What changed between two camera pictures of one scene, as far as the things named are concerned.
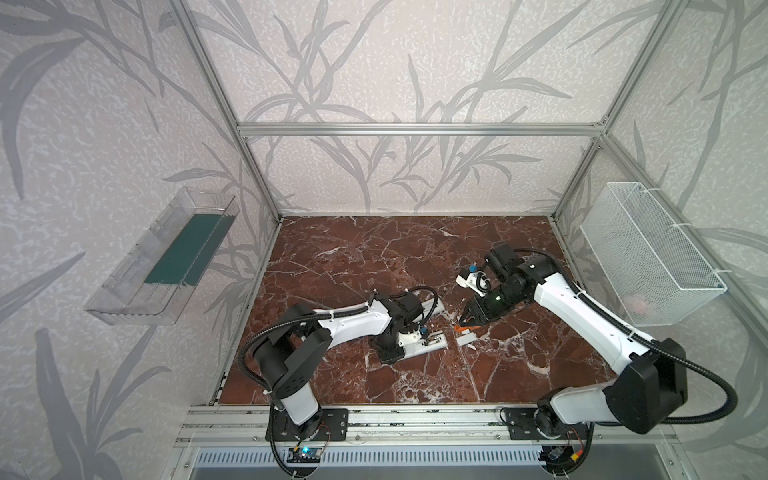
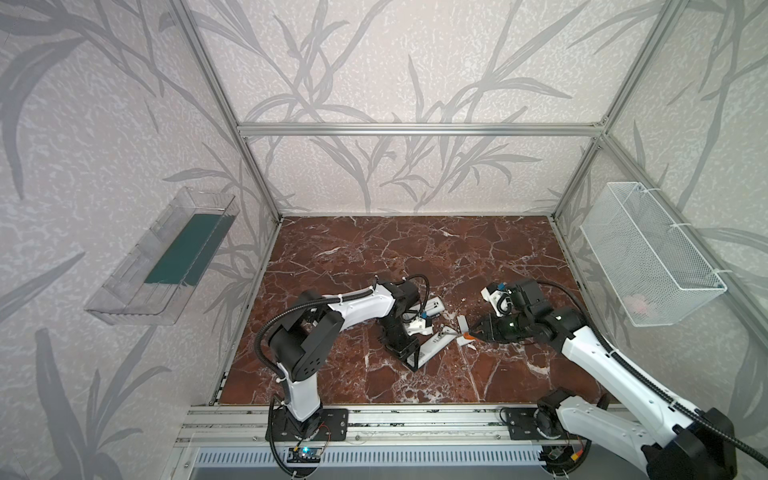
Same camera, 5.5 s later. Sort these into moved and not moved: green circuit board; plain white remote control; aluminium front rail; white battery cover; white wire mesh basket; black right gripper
Moved: black right gripper; white battery cover
Not moved: green circuit board; aluminium front rail; white wire mesh basket; plain white remote control
